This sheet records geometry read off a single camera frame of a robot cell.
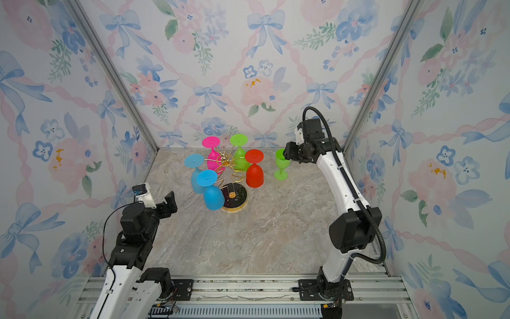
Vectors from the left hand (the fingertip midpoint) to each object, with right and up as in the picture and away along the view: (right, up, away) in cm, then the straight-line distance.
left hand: (161, 193), depth 74 cm
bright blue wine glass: (+20, -1, +1) cm, 20 cm away
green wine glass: (+28, +12, +15) cm, 34 cm away
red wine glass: (+35, +8, +9) cm, 37 cm away
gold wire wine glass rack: (+25, -4, +23) cm, 35 cm away
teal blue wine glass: (+12, +12, +2) cm, 17 cm away
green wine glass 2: (+48, +12, +22) cm, 54 cm away
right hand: (+49, +16, +9) cm, 53 cm away
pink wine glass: (+19, +12, +3) cm, 23 cm away
